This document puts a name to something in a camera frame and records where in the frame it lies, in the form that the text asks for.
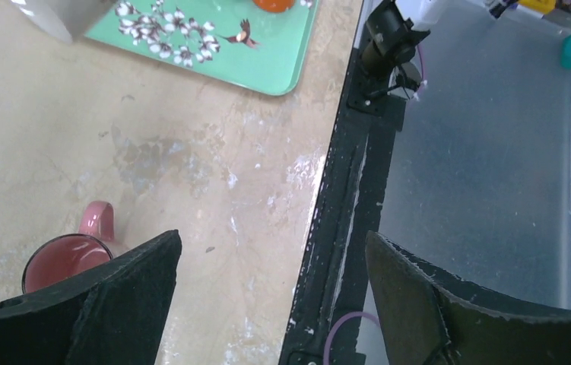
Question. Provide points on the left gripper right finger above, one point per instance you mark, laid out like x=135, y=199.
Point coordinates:
x=430, y=316

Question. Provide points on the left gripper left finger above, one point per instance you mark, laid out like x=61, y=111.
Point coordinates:
x=114, y=313

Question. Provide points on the beige floral mug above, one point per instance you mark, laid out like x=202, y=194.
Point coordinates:
x=66, y=20

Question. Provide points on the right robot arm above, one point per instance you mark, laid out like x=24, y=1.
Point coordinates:
x=396, y=28

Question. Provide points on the green floral tray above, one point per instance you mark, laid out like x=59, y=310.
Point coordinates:
x=233, y=41

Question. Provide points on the orange cup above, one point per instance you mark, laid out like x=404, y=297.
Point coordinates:
x=274, y=6

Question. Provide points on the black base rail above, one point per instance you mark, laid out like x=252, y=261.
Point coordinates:
x=330, y=293

